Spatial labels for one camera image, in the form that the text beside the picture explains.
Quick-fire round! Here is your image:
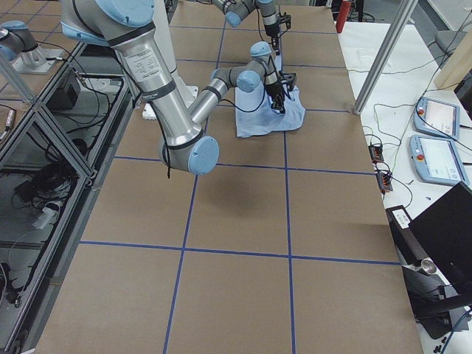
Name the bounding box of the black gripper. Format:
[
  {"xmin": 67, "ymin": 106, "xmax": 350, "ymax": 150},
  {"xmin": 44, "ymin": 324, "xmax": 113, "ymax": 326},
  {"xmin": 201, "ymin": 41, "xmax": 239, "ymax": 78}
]
[
  {"xmin": 267, "ymin": 32, "xmax": 281, "ymax": 55},
  {"xmin": 265, "ymin": 83, "xmax": 285, "ymax": 114}
]

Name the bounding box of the light blue t-shirt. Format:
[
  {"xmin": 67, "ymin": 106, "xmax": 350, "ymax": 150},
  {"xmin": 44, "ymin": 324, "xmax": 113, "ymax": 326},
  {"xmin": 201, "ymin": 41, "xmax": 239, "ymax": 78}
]
[{"xmin": 235, "ymin": 51, "xmax": 307, "ymax": 139}]

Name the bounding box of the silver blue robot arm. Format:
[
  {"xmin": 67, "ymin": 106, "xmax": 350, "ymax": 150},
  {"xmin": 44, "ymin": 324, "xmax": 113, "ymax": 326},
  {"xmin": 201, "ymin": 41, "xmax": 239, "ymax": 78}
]
[
  {"xmin": 60, "ymin": 1, "xmax": 285, "ymax": 175},
  {"xmin": 210, "ymin": 0, "xmax": 282, "ymax": 55}
]

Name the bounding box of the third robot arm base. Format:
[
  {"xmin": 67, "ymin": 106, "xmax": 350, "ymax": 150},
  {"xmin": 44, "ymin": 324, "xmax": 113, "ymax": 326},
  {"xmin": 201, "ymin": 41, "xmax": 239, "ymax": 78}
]
[{"xmin": 1, "ymin": 20, "xmax": 63, "ymax": 74}]

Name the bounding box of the red cylinder bottle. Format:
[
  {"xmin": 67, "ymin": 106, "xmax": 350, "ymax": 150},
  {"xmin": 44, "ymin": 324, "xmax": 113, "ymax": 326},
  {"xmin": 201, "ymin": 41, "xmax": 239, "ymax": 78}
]
[{"xmin": 336, "ymin": 0, "xmax": 352, "ymax": 34}]

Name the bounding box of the black orange connector module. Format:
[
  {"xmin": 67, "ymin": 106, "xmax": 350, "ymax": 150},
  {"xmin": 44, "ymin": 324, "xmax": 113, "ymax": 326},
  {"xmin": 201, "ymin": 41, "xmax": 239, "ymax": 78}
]
[
  {"xmin": 368, "ymin": 145, "xmax": 384, "ymax": 163},
  {"xmin": 375, "ymin": 171, "xmax": 393, "ymax": 195}
]

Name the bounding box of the far blue teach pendant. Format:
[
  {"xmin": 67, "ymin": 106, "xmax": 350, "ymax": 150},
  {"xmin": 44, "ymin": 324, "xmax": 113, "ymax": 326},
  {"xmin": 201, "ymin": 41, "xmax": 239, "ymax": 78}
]
[{"xmin": 414, "ymin": 97, "xmax": 460, "ymax": 140}]

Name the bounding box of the blue teach pendant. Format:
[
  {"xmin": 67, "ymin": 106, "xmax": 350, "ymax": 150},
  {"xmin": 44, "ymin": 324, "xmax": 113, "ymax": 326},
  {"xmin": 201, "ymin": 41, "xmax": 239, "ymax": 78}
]
[
  {"xmin": 409, "ymin": 134, "xmax": 470, "ymax": 186},
  {"xmin": 414, "ymin": 97, "xmax": 460, "ymax": 140}
]

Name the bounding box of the near blue teach pendant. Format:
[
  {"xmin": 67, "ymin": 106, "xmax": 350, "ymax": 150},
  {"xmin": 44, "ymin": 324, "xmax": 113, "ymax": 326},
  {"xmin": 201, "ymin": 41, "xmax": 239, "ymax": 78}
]
[{"xmin": 409, "ymin": 134, "xmax": 470, "ymax": 186}]

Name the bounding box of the black label box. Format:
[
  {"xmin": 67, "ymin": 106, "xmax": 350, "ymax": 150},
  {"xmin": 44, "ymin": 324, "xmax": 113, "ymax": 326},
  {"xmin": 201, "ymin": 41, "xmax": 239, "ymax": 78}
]
[{"xmin": 385, "ymin": 206, "xmax": 428, "ymax": 266}]

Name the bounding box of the black power adapter box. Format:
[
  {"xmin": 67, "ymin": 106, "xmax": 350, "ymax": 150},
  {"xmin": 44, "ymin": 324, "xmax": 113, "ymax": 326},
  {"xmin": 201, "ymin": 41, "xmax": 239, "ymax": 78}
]
[{"xmin": 46, "ymin": 72, "xmax": 80, "ymax": 111}]

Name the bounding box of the black monitor on stand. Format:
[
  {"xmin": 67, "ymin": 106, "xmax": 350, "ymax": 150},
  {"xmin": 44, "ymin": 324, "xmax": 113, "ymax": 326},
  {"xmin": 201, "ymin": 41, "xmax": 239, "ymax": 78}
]
[{"xmin": 403, "ymin": 182, "xmax": 471, "ymax": 339}]

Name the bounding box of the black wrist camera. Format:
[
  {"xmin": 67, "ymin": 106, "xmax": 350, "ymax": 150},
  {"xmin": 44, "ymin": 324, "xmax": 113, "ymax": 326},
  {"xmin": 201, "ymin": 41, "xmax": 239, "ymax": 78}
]
[
  {"xmin": 280, "ymin": 72, "xmax": 296, "ymax": 92},
  {"xmin": 278, "ymin": 13, "xmax": 291, "ymax": 30}
]

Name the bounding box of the aluminium frame post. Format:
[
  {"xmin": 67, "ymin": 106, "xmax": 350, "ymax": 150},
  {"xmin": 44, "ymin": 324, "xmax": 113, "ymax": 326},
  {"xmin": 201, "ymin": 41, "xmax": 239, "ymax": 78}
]
[{"xmin": 353, "ymin": 0, "xmax": 418, "ymax": 115}]

